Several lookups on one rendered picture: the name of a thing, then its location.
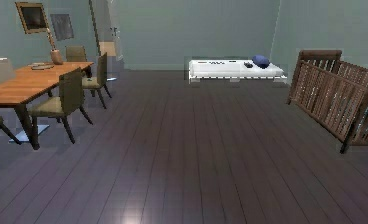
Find wooden dining table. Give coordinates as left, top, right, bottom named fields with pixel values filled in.
left=0, top=61, right=95, bottom=151

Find grey frameless wall picture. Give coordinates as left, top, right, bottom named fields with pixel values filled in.
left=50, top=13, right=75, bottom=42

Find brown vase with stick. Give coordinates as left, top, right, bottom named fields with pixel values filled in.
left=45, top=27, right=65, bottom=66

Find white low bed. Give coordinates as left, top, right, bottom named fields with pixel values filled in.
left=188, top=59, right=288, bottom=84

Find olive dining chair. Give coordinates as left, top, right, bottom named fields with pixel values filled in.
left=81, top=52, right=113, bottom=110
left=65, top=45, right=93, bottom=79
left=27, top=67, right=94, bottom=145

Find gold framed dark picture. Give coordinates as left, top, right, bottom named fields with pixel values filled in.
left=14, top=1, right=51, bottom=35

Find brown slatted wooden crib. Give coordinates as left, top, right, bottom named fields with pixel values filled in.
left=286, top=49, right=368, bottom=155

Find blue pillow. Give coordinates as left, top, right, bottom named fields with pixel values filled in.
left=251, top=54, right=271, bottom=70

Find grey laptop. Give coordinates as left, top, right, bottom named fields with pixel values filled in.
left=0, top=57, right=16, bottom=86

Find grey room door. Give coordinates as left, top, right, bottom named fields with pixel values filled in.
left=89, top=0, right=124, bottom=63

